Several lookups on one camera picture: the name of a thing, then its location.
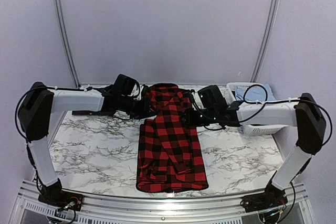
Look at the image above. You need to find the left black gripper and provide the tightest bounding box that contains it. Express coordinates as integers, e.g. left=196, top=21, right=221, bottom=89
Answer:
left=119, top=95, right=159, bottom=120

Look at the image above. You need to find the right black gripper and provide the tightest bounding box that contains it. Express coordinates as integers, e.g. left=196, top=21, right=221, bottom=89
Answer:
left=178, top=108, right=217, bottom=127

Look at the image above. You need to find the red black plaid shirt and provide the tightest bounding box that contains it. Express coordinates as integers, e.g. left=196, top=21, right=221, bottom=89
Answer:
left=136, top=83, right=208, bottom=193

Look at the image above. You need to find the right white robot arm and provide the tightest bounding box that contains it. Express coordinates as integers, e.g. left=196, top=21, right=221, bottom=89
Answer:
left=180, top=85, right=333, bottom=207

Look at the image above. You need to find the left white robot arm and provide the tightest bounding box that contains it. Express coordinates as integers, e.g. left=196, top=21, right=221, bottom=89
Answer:
left=15, top=74, right=155, bottom=206

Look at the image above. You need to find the white plastic laundry basket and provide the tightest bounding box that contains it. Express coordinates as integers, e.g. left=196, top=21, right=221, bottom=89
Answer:
left=226, top=81, right=286, bottom=136

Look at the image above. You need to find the light blue shirt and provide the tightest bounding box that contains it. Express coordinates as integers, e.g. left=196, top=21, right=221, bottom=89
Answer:
left=234, top=84, right=276, bottom=101

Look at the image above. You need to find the black pinstripe folded shirt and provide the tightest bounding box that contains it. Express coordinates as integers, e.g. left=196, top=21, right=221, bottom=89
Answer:
left=71, top=111, right=114, bottom=116

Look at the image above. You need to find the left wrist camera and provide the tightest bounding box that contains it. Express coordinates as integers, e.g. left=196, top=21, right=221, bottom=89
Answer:
left=113, top=74, right=141, bottom=98

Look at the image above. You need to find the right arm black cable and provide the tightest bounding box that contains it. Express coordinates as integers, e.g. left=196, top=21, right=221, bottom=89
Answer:
left=243, top=83, right=333, bottom=146

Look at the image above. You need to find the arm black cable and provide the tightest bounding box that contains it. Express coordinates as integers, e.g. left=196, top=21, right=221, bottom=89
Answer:
left=14, top=84, right=92, bottom=143
left=243, top=83, right=333, bottom=146

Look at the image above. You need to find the left wall aluminium profile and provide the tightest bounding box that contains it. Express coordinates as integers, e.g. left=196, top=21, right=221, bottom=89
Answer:
left=54, top=0, right=80, bottom=88

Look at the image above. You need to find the wall aluminium profile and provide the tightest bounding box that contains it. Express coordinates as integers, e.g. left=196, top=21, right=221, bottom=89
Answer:
left=250, top=0, right=279, bottom=82
left=54, top=0, right=80, bottom=88

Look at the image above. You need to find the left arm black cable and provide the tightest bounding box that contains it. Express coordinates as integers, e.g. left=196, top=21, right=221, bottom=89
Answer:
left=14, top=84, right=92, bottom=143

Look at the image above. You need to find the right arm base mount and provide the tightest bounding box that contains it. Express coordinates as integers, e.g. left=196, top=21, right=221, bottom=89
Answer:
left=240, top=191, right=288, bottom=212

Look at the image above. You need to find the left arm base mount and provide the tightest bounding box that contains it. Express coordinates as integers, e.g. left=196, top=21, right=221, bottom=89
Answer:
left=38, top=190, right=83, bottom=211

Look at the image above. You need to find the right wall aluminium profile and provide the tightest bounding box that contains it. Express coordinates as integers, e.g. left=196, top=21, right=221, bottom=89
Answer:
left=250, top=0, right=279, bottom=82

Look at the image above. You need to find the aluminium table front rail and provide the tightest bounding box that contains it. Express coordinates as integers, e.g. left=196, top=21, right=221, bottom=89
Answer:
left=10, top=179, right=316, bottom=224

